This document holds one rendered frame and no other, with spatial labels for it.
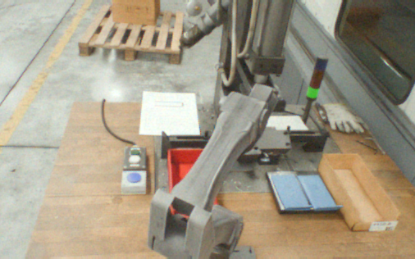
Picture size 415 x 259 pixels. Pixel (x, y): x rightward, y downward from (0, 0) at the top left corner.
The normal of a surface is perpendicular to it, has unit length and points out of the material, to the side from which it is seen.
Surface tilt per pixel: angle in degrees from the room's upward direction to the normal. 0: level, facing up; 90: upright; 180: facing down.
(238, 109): 20
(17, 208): 0
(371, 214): 0
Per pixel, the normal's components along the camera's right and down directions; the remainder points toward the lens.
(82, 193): 0.10, -0.81
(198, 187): -0.07, -0.61
